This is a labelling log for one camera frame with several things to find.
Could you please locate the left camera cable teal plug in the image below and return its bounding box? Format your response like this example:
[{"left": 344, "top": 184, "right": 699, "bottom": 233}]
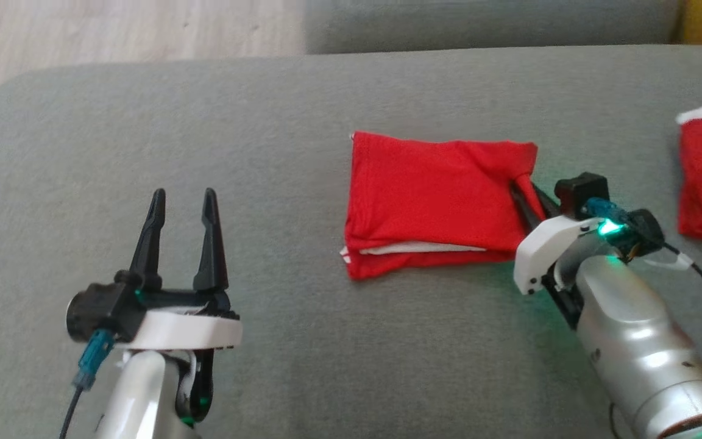
[{"left": 57, "top": 328, "right": 116, "bottom": 439}]

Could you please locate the grey sofa back cushion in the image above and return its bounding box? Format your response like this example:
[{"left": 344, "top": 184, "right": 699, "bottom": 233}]
[{"left": 305, "top": 0, "right": 687, "bottom": 55}]

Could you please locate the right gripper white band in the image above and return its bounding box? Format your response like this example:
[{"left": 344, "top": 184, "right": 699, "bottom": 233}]
[{"left": 509, "top": 180, "right": 609, "bottom": 298}]

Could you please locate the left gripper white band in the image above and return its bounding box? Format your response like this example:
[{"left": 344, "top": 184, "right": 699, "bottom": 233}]
[{"left": 115, "top": 187, "right": 244, "bottom": 353}]

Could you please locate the large grey sofa seat cushion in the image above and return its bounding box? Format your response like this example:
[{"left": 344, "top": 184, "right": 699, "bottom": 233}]
[{"left": 0, "top": 44, "right": 702, "bottom": 439}]

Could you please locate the red basketball jersey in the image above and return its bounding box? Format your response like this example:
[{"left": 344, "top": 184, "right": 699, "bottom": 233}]
[{"left": 339, "top": 130, "right": 548, "bottom": 281}]

